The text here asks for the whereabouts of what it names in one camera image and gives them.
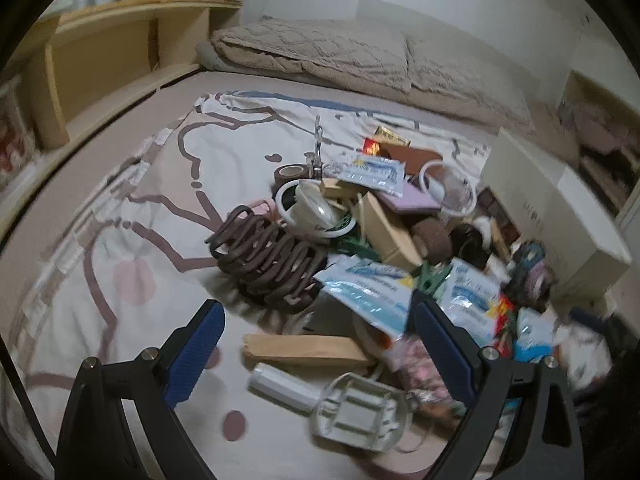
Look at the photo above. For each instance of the grey quilted pillow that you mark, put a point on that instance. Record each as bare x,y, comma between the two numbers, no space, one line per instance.
465,75
310,45

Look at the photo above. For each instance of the pile of clothes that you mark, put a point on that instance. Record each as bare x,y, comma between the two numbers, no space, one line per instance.
600,125

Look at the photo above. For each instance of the purple notebook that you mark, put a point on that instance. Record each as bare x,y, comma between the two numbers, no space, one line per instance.
405,197

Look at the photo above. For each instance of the flat wooden strip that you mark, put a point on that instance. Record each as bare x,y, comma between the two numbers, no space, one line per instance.
305,347

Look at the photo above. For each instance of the brown leather wallet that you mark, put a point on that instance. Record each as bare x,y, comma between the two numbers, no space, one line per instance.
415,157

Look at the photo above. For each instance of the brown tape roll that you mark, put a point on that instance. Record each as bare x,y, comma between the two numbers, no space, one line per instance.
290,175

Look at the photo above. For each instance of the doll in clear case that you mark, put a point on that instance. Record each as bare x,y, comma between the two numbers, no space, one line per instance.
12,130

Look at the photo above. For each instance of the brown hair claw clip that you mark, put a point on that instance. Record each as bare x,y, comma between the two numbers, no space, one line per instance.
265,260

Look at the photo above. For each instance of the brown bandage roll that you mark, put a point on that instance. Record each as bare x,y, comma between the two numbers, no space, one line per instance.
432,240

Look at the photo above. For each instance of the cartoon printed blanket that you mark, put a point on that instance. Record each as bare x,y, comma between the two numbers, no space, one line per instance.
150,185

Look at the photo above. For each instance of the green clip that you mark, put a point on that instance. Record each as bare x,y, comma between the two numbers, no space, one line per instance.
352,248
430,277

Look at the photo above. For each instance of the white tube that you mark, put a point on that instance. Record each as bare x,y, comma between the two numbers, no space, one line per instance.
280,385

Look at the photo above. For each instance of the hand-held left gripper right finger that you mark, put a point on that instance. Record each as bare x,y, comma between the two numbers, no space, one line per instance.
445,355

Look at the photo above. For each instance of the dark red box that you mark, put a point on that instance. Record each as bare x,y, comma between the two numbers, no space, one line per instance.
500,215

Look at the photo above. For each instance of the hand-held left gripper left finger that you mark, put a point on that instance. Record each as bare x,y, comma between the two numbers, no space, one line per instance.
195,355

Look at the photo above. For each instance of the curved light wooden piece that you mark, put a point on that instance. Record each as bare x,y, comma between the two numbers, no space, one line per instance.
390,235

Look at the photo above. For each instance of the clear bag of pink bits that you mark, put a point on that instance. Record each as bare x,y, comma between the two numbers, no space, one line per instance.
420,365

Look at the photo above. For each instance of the crocheted yarn pouch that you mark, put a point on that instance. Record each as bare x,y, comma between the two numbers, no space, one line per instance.
530,270

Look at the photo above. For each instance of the white plastic frame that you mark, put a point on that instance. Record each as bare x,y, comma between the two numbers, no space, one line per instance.
360,407

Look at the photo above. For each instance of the beige fleece blanket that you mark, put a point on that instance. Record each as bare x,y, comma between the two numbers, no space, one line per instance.
552,135

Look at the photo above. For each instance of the white headboard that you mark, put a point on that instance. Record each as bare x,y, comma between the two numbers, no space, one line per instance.
400,15

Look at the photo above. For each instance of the red gold printed packet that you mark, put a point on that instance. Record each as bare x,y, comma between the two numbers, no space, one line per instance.
505,310

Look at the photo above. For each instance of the blue snack packet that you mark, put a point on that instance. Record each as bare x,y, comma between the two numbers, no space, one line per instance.
532,335

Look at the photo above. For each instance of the wooden wall shelf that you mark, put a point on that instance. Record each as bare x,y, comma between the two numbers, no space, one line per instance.
115,50

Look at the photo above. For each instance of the white cardboard shoe box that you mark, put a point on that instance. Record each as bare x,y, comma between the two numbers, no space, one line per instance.
550,225

